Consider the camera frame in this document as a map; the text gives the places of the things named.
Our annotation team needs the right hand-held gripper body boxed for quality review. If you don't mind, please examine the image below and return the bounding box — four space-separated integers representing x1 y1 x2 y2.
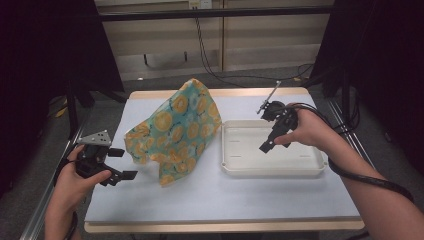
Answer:
256 80 300 134

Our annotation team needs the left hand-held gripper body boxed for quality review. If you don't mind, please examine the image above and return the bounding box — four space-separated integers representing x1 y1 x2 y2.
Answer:
74 129 116 178

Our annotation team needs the white plastic tray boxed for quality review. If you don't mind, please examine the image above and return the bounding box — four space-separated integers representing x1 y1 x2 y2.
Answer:
220 119 329 177

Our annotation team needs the orange-print teal shopping bag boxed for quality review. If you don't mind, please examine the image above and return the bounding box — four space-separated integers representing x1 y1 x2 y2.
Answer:
124 78 223 188

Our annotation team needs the person's right hand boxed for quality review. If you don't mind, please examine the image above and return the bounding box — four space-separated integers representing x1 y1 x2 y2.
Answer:
273 104 338 158

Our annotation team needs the person's left hand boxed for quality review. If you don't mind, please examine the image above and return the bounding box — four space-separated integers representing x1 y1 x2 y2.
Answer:
49 144 113 214

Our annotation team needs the wooden table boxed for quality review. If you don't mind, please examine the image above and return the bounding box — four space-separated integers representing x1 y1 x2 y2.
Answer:
83 87 366 234

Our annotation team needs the black curtain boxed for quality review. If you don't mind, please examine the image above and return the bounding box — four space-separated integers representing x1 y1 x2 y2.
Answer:
308 0 424 174
0 0 126 201

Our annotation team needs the black horizontal bar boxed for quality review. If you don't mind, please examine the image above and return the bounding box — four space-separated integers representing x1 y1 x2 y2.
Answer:
98 5 334 23

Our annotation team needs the black floor cable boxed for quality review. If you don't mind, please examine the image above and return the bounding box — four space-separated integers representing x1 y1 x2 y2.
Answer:
328 93 362 137

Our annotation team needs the metal floor rail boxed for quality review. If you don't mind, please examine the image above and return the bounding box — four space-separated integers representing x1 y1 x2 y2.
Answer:
19 123 91 240
326 98 374 161

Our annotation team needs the right hand-held gripper cable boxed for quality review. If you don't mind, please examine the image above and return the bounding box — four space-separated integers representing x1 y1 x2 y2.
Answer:
289 102 415 204

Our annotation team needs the black hanging wall cable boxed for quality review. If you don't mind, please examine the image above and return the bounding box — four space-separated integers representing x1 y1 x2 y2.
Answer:
194 16 314 89

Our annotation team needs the white wall socket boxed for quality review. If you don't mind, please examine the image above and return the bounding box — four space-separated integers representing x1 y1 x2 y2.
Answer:
188 0 213 10

